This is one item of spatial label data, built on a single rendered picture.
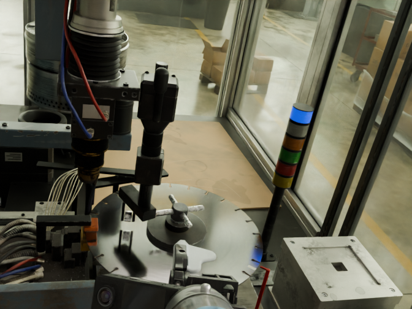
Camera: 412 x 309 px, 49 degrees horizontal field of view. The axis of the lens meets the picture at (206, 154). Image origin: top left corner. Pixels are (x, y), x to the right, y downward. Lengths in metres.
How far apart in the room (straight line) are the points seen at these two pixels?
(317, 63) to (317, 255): 0.55
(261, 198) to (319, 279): 0.53
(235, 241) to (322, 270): 0.20
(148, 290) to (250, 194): 0.91
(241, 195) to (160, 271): 0.66
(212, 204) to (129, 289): 0.44
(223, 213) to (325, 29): 0.60
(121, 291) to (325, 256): 0.55
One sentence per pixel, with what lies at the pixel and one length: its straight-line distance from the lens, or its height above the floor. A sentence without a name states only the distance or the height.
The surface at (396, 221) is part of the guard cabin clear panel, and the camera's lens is 1.03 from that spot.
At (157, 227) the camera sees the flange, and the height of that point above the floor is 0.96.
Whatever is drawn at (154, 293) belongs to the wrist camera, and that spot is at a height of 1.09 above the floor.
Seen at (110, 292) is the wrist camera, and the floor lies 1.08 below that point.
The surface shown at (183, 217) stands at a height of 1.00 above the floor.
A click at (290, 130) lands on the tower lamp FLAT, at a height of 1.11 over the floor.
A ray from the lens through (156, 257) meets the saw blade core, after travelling 0.79.
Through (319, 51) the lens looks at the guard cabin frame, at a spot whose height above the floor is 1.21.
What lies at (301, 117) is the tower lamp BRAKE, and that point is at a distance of 0.96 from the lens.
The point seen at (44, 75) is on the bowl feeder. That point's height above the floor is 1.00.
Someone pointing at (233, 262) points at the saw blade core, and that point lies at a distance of 0.82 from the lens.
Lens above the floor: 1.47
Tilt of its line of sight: 27 degrees down
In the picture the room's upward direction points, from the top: 11 degrees clockwise
